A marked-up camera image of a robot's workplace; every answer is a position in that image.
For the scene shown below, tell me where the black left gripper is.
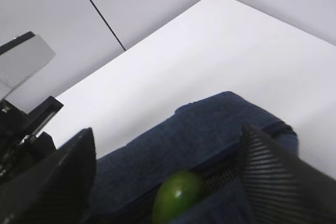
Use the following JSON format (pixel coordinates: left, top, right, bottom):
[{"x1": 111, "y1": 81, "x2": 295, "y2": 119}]
[{"x1": 1, "y1": 96, "x2": 64, "y2": 182}]

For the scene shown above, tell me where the dark blue lunch bag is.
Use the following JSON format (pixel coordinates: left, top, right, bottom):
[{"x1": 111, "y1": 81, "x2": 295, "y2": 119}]
[{"x1": 82, "y1": 92, "x2": 298, "y2": 223}]

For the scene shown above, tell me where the green toy cucumber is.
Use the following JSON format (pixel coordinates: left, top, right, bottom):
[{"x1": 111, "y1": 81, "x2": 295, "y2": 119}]
[{"x1": 152, "y1": 171, "x2": 206, "y2": 223}]

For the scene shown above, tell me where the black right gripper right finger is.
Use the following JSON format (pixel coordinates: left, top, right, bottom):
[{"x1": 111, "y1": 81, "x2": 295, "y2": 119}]
[{"x1": 238, "y1": 124, "x2": 335, "y2": 223}]

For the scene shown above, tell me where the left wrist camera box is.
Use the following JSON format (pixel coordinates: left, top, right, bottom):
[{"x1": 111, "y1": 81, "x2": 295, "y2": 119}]
[{"x1": 1, "y1": 31, "x2": 56, "y2": 100}]

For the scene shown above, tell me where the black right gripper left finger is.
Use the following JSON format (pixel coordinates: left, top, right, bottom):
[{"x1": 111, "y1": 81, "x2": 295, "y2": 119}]
[{"x1": 1, "y1": 128, "x2": 96, "y2": 223}]

